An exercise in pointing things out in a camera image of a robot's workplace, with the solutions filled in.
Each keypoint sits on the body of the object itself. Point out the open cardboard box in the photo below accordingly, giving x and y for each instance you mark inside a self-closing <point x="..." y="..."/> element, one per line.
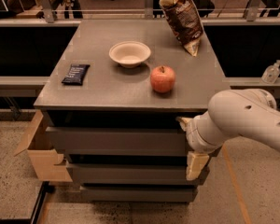
<point x="48" y="164"/>

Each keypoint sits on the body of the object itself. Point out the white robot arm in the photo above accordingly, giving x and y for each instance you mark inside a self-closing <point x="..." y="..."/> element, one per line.
<point x="250" y="113"/>

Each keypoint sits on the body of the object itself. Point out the dark blue snack packet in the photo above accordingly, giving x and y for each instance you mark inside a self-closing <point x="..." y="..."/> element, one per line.
<point x="76" y="74"/>

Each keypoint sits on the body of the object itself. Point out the grey drawer cabinet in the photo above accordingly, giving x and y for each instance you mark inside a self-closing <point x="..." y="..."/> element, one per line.
<point x="113" y="96"/>

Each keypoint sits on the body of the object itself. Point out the grey top drawer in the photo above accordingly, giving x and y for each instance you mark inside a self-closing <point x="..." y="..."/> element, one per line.
<point x="124" y="141"/>

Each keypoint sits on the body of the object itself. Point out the grey bottom drawer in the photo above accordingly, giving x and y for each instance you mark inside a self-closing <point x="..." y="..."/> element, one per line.
<point x="139" y="194"/>

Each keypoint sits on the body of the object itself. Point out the grey drawer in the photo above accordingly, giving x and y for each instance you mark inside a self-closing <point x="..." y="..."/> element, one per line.
<point x="132" y="174"/>
<point x="124" y="141"/>
<point x="139" y="194"/>

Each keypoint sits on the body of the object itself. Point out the brown chip bag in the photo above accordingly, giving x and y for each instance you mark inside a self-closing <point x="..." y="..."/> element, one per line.
<point x="185" y="22"/>

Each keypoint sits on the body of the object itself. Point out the metal railing with posts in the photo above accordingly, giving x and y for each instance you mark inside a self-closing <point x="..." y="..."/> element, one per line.
<point x="60" y="11"/>

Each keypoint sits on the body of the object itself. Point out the grey side shelf ledge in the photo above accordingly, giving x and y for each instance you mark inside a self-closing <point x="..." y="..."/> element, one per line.
<point x="22" y="86"/>

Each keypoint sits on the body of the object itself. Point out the clear sanitizer pump bottle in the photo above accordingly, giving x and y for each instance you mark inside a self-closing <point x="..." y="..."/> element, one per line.
<point x="271" y="73"/>

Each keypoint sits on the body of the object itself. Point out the white paper bowl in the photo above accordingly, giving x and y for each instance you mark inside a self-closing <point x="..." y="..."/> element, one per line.
<point x="129" y="54"/>

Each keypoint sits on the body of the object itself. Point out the grey middle drawer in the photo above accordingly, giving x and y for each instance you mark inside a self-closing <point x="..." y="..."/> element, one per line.
<point x="132" y="174"/>

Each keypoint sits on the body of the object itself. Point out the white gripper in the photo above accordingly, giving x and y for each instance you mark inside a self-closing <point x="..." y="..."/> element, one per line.
<point x="192" y="136"/>

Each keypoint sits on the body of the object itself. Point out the red apple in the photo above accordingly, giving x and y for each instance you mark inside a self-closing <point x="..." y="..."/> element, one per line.
<point x="162" y="79"/>

